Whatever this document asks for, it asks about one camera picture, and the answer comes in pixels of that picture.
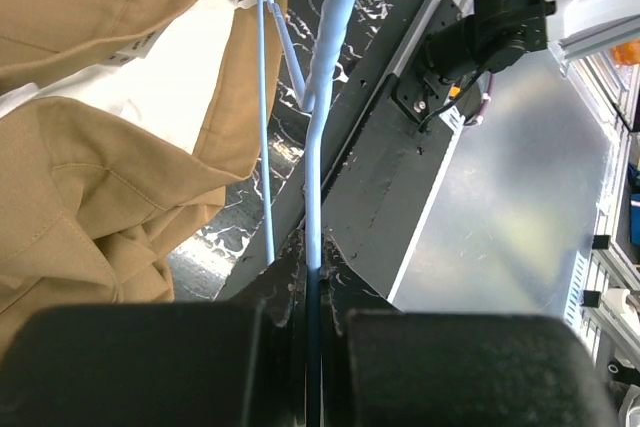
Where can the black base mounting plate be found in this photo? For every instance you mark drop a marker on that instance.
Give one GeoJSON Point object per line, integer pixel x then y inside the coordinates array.
{"type": "Point", "coordinates": [382, 164]}

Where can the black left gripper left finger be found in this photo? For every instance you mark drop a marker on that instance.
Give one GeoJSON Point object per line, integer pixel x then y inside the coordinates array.
{"type": "Point", "coordinates": [238, 362]}

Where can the blue wire hanger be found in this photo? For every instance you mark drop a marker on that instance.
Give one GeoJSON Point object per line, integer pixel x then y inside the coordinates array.
{"type": "Point", "coordinates": [314, 97]}

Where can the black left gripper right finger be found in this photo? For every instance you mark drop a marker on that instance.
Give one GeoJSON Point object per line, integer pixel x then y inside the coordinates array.
{"type": "Point", "coordinates": [384, 367]}

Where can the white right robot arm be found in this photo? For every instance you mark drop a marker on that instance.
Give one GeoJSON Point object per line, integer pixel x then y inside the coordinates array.
{"type": "Point", "coordinates": [455, 49]}

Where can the tan garment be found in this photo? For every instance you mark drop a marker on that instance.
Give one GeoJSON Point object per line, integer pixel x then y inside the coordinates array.
{"type": "Point", "coordinates": [91, 204]}

